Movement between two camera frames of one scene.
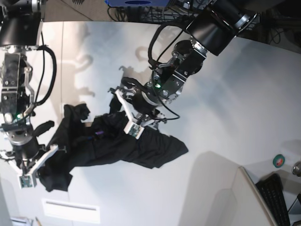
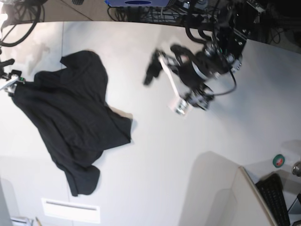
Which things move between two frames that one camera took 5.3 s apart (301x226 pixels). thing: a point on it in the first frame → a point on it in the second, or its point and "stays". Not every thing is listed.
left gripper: x=26 y=149 → x=10 y=84
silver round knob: x=297 y=169 stays
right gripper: x=145 y=108 → x=193 y=72
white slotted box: x=71 y=211 stays
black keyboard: x=272 y=187 stays
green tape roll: x=279 y=160 stays
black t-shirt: x=79 y=139 → x=67 y=106
